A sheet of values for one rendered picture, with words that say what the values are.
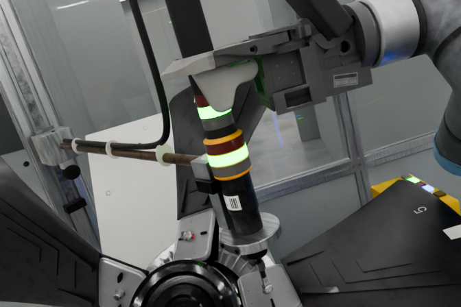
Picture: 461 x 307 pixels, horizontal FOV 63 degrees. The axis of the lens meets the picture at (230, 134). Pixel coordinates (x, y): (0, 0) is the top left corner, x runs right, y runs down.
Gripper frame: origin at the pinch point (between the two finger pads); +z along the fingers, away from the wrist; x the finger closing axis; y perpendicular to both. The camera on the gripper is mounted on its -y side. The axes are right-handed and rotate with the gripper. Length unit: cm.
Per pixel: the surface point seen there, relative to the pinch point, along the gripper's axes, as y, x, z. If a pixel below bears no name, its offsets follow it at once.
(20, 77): -5, 55, 36
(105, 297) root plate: 25.7, 4.4, 16.5
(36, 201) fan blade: 11.6, 7.0, 20.9
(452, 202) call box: 39, 21, -43
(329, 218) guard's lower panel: 64, 70, -34
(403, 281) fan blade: 28.6, -5.6, -17.6
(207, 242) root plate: 21.0, 1.6, 2.0
